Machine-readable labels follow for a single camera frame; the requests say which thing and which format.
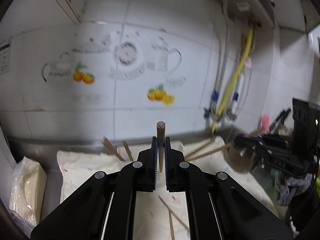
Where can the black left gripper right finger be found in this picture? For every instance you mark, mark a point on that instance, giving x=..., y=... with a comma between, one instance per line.
x=183, y=176

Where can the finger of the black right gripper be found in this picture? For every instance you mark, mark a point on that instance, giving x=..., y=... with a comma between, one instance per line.
x=251, y=143

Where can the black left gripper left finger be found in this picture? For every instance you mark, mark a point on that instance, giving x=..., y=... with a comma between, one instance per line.
x=139, y=176

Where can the brown wooden chopstick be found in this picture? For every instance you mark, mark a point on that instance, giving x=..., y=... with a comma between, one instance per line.
x=112, y=149
x=171, y=226
x=212, y=140
x=160, y=142
x=225, y=147
x=127, y=149
x=174, y=214

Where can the stainless steel pot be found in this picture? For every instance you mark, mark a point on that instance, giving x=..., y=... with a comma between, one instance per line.
x=241, y=159

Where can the pink scrubber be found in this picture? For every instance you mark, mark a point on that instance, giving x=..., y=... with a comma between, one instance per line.
x=265, y=120

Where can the silver water valve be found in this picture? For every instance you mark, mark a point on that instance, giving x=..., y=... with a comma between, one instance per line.
x=230, y=115

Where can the white patterned quilted mat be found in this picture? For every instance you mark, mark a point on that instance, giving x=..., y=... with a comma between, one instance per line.
x=151, y=216

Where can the tissue pack in plastic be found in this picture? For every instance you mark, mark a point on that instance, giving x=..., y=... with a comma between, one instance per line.
x=27, y=192

